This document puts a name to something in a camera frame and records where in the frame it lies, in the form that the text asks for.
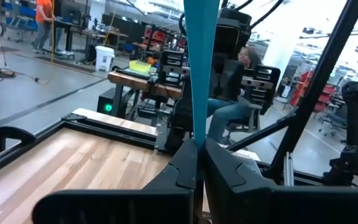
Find grey office chair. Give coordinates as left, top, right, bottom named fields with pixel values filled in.
left=227, top=101, right=264, bottom=149

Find yellow-green box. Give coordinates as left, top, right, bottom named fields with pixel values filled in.
left=129, top=60, right=152, bottom=74

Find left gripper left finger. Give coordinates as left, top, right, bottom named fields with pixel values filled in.
left=32, top=138, right=200, bottom=224

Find red tool cart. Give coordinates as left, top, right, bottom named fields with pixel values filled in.
left=289, top=70, right=337, bottom=113

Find teal-handled fork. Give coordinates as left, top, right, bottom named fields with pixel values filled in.
left=183, top=0, right=221, bottom=147

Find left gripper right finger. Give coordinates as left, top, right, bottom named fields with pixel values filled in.
left=202, top=138, right=358, bottom=224

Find silver metal bracket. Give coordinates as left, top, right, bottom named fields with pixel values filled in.
left=283, top=151, right=295, bottom=187

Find white trash bin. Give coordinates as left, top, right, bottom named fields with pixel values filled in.
left=94, top=45, right=116, bottom=73

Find wooden desk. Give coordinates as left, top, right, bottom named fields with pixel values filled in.
left=107, top=70, right=183, bottom=101

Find blue chair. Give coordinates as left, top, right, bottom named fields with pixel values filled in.
left=3, top=2, right=39, bottom=43

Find black aluminium frame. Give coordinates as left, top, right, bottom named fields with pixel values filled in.
left=0, top=0, right=358, bottom=187

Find black articulated mount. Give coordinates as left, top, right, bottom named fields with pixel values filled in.
left=323, top=80, right=358, bottom=187

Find tangled black cables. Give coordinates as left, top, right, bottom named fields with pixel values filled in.
left=0, top=66, right=48, bottom=86

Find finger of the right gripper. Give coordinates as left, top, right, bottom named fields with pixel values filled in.
left=158, top=49, right=188, bottom=88
left=240, top=64, right=282, bottom=115

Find black computer with green light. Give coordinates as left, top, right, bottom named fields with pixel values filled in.
left=96, top=88, right=127, bottom=119

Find person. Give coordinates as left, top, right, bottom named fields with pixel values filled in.
left=31, top=0, right=55, bottom=54
left=206, top=46, right=264, bottom=144

